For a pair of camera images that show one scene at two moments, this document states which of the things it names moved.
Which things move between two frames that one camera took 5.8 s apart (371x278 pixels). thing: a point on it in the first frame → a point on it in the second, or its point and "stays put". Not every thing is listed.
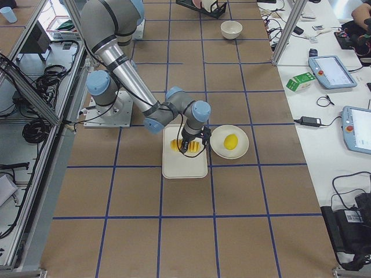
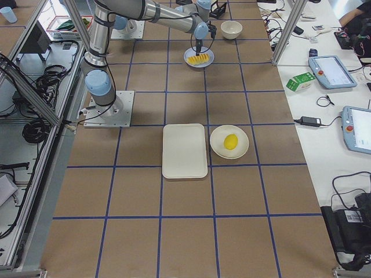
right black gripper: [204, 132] → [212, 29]
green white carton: [301, 82] stays put
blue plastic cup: [9, 14] stays put
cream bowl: [231, 29] stays put
